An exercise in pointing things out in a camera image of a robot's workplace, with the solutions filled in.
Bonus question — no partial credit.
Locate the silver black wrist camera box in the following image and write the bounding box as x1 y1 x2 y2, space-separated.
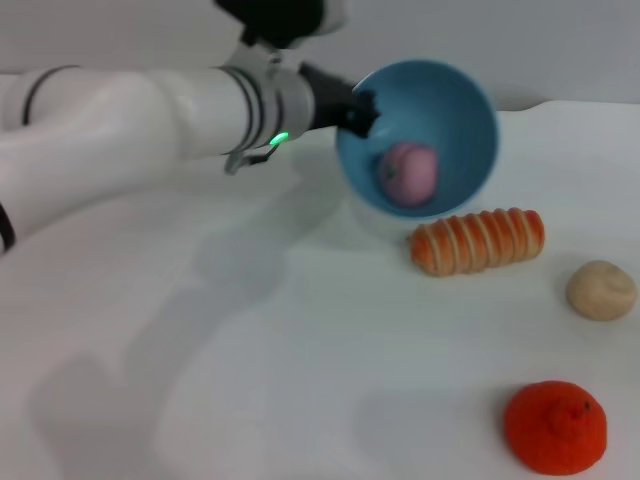
213 0 349 50

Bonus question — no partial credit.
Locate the beige round bun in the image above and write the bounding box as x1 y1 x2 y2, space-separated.
565 259 639 322

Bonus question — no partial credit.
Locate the orange tangerine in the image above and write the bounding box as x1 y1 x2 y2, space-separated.
503 380 609 476

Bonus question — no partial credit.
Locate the orange striped bread roll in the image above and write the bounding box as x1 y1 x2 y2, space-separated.
409 208 546 278

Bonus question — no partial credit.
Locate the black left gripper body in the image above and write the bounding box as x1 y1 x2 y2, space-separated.
298 61 362 134

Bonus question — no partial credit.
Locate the blue bowl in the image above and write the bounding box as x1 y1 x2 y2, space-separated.
334 59 501 219

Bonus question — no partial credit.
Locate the pink peach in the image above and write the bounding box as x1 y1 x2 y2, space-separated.
377 141 440 207

